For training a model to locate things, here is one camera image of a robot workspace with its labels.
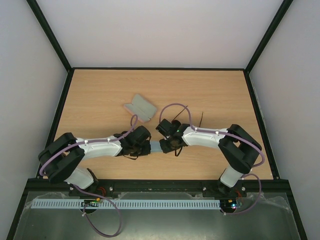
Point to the black corner frame post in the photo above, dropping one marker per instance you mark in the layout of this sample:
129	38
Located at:
281	12
39	15

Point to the light blue slotted cable duct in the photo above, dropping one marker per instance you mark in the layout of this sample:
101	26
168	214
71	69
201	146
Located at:
127	204

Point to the light blue cleaning cloth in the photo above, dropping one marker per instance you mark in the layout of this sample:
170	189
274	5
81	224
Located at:
155	147

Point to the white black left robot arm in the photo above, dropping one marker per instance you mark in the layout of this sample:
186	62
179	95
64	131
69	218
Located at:
60	160

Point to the black right corner frame post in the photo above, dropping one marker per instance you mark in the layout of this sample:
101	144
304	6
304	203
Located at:
281	12

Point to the black left corner frame post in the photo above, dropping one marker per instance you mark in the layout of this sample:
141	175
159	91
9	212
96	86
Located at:
39	15

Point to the grey metal front plate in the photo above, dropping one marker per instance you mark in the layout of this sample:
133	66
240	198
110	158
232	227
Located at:
258	217

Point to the black front mounting rail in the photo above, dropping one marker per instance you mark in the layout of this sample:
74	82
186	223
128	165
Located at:
208	188

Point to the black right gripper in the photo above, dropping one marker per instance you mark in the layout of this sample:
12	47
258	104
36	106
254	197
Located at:
164	145

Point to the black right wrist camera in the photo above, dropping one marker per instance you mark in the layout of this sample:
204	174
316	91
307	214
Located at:
167	128

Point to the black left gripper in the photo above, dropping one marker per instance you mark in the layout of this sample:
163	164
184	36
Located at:
147	150

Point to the black aviator sunglasses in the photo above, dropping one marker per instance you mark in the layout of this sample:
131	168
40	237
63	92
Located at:
200	121

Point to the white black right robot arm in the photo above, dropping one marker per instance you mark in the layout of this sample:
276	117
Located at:
241	151

